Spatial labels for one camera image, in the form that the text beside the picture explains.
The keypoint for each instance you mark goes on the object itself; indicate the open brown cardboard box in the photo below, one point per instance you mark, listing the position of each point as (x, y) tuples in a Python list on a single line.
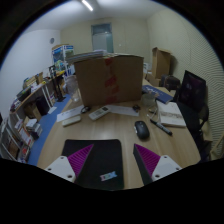
[(161, 63)]

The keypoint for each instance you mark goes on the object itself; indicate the small black round object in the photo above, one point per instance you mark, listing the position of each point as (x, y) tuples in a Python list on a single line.
[(85, 109)]

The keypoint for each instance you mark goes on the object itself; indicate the black computer mouse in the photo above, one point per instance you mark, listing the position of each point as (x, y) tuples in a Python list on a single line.
[(142, 130)]

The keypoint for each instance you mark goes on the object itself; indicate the white paper sheet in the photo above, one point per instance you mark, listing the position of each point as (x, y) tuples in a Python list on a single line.
[(68, 112), (121, 110)]

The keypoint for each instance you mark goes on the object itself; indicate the round wall clock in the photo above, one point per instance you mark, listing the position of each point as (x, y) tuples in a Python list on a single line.
[(52, 40)]

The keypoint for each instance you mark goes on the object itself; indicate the ceiling light tube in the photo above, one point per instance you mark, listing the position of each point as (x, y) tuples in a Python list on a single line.
[(87, 5)]

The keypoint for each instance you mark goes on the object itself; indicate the white flat remote control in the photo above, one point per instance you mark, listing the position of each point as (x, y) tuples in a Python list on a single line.
[(71, 120)]

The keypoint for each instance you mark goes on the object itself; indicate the dark backpack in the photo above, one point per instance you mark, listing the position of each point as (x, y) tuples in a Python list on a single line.
[(170, 82)]

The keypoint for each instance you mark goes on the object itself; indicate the clear plastic pitcher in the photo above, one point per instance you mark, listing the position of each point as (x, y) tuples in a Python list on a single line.
[(72, 87)]

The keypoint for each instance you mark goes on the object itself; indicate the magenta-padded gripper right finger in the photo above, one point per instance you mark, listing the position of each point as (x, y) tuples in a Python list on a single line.
[(156, 166)]

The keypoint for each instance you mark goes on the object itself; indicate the black floor stand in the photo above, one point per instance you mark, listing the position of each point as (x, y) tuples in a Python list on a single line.
[(59, 90)]

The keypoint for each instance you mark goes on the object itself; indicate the small black clip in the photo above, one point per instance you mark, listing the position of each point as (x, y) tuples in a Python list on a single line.
[(136, 107)]

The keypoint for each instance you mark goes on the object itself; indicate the blue glass display cabinet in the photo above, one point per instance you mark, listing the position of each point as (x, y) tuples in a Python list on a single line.
[(61, 56)]

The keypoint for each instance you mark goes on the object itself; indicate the black marker pen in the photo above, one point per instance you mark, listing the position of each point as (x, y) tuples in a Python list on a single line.
[(161, 127)]

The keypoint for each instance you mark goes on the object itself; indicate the black office chair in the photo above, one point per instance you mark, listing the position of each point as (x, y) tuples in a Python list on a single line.
[(191, 96)]

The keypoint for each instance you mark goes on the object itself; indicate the blue book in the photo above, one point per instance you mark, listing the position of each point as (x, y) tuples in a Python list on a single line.
[(159, 93)]

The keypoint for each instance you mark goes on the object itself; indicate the black mouse pad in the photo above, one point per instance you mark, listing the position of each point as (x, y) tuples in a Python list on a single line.
[(103, 160)]

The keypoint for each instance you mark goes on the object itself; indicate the clear plastic cup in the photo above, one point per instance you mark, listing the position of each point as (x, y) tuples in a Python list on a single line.
[(148, 100)]

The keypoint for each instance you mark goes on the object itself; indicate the large brown cardboard box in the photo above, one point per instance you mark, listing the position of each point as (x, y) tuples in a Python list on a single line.
[(110, 81)]

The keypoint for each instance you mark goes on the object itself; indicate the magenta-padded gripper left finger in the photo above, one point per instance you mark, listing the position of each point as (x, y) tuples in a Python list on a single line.
[(63, 168)]

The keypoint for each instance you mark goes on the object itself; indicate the cluttered shelf unit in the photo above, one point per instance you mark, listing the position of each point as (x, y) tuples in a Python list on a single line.
[(23, 126)]

